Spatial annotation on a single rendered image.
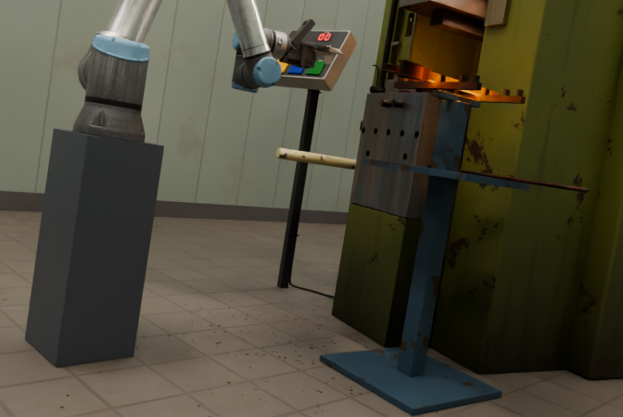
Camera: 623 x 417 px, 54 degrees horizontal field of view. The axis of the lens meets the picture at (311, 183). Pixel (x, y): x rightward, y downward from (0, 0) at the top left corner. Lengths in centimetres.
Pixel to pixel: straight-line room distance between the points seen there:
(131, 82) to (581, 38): 148
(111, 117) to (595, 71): 162
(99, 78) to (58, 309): 61
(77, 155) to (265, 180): 359
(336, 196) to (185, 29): 219
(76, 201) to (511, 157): 135
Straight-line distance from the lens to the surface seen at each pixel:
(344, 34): 277
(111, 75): 171
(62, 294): 171
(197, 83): 468
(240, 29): 191
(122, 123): 169
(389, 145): 230
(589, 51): 235
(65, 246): 170
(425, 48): 270
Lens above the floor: 65
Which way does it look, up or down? 3 degrees down
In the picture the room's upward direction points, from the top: 9 degrees clockwise
